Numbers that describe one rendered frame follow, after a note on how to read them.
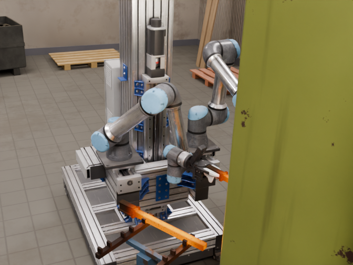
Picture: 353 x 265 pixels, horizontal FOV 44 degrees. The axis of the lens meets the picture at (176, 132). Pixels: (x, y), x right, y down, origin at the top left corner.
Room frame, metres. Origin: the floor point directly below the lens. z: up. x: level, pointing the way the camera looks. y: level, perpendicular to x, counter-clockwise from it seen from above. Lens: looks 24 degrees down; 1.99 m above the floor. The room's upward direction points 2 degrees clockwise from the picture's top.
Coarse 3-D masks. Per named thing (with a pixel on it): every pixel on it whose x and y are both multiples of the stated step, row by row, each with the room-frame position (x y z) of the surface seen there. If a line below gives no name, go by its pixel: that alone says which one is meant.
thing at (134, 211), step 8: (120, 200) 1.59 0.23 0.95; (120, 208) 1.58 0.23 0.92; (128, 208) 1.56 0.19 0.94; (136, 208) 1.54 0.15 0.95; (136, 216) 1.52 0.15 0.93; (144, 216) 1.50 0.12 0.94; (152, 216) 1.50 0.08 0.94; (152, 224) 1.47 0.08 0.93; (160, 224) 1.45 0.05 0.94; (168, 224) 1.45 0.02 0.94; (168, 232) 1.42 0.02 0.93; (176, 232) 1.40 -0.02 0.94; (184, 232) 1.40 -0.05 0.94; (192, 240) 1.35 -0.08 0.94; (200, 240) 1.36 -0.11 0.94; (200, 248) 1.33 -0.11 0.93
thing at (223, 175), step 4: (208, 168) 1.80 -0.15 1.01; (212, 168) 1.79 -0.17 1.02; (216, 168) 1.79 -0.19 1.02; (216, 172) 1.76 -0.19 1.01; (220, 172) 1.76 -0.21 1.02; (224, 172) 1.75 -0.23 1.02; (220, 176) 1.73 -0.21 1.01; (224, 176) 1.73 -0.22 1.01; (228, 176) 1.73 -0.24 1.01; (220, 180) 1.73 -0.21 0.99; (224, 180) 1.73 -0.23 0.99
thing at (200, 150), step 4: (200, 148) 1.84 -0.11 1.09; (204, 148) 1.85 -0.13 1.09; (196, 152) 1.85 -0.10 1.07; (200, 152) 1.84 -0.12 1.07; (192, 156) 1.87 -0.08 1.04; (196, 156) 1.85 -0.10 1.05; (200, 156) 1.87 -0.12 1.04; (192, 160) 1.86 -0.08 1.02; (196, 160) 1.87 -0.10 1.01; (192, 164) 1.87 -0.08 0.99
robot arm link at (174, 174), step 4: (168, 164) 1.96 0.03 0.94; (168, 168) 1.96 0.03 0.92; (172, 168) 1.94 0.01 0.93; (176, 168) 1.94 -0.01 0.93; (180, 168) 1.95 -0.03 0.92; (184, 168) 2.00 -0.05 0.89; (168, 172) 1.96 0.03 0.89; (172, 172) 1.94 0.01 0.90; (176, 172) 1.94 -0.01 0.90; (180, 172) 1.96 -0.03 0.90; (168, 176) 1.95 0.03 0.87; (172, 176) 1.94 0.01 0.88; (176, 176) 1.94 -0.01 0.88; (180, 176) 1.96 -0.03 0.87; (168, 180) 1.96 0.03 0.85; (172, 180) 1.94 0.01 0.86; (176, 180) 1.94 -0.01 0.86; (180, 180) 1.96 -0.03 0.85
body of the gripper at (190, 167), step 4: (188, 156) 1.90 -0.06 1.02; (184, 160) 1.88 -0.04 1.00; (188, 160) 1.89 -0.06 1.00; (200, 160) 1.87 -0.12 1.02; (204, 160) 1.87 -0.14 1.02; (184, 164) 1.88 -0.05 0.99; (188, 164) 1.89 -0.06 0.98; (196, 164) 1.83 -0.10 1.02; (200, 164) 1.83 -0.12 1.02; (204, 164) 1.83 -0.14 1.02; (208, 164) 1.84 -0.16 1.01; (188, 168) 1.88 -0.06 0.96; (192, 168) 1.87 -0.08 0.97; (188, 172) 1.88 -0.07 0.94; (192, 172) 1.86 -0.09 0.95; (196, 172) 1.83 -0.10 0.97; (200, 172) 1.81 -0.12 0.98; (192, 176) 1.84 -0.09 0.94; (196, 176) 1.82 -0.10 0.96; (200, 176) 1.80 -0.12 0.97; (204, 176) 1.83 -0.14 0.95; (200, 180) 1.80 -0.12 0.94
